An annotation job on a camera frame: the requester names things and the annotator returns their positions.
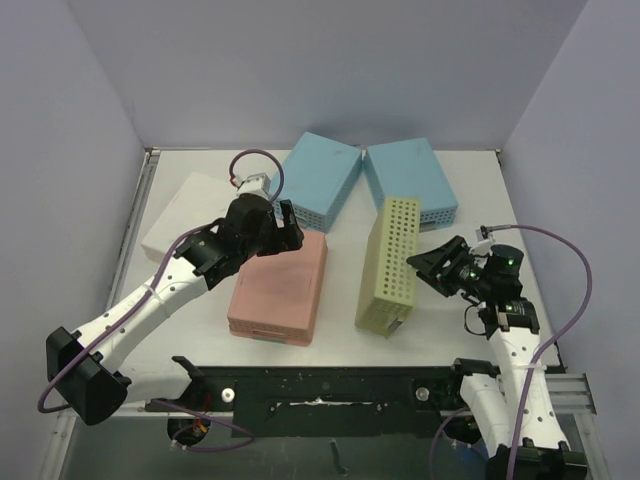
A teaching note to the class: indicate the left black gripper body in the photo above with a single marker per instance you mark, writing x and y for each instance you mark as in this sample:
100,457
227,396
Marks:
271,240

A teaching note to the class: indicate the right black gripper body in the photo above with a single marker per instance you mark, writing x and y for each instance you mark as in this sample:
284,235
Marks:
445,270

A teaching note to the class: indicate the pink plastic basket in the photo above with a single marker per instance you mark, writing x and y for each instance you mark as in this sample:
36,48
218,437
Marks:
276,297

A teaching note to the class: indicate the green plastic basket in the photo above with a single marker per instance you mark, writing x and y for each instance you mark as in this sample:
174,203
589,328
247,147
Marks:
387,290

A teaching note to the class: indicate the white perforated plastic basket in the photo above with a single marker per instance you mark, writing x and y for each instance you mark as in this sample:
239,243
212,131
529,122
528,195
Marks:
199,201

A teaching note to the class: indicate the blue perforated plastic basket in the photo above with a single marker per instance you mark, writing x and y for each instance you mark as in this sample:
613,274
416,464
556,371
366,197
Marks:
411,169

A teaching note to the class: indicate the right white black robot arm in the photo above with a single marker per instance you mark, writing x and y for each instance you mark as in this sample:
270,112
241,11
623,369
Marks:
509,398

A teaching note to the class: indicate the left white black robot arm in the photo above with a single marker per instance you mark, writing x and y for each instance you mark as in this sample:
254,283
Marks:
83,366

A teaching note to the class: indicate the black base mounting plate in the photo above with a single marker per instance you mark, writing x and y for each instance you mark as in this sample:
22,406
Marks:
331,401

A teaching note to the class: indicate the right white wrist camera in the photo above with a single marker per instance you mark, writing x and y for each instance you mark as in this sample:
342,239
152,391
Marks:
485,242

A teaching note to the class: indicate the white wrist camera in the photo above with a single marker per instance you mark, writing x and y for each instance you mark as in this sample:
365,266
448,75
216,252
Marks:
256,184
485,242

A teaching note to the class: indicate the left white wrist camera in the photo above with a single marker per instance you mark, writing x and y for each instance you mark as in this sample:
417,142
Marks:
256,184

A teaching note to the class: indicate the aluminium rail frame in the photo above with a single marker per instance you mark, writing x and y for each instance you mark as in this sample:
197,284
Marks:
571,393

